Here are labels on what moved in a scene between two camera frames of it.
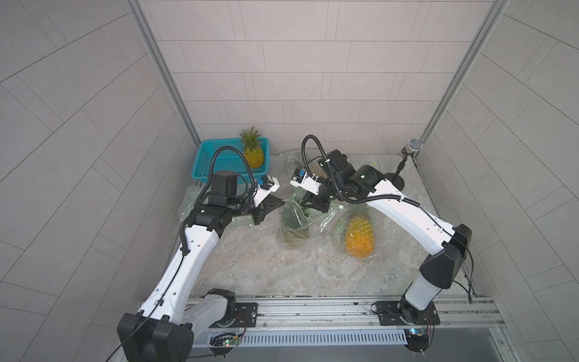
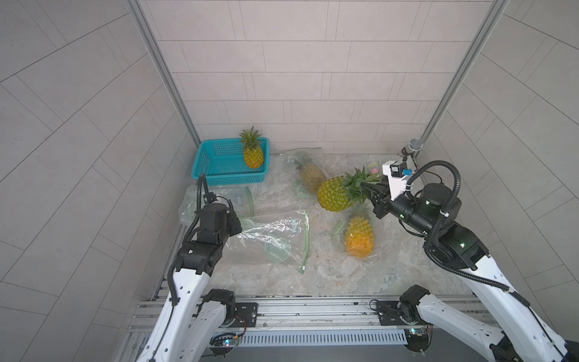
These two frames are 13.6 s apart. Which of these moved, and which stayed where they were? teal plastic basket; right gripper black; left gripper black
Moved: left gripper black; right gripper black
Stayed: teal plastic basket
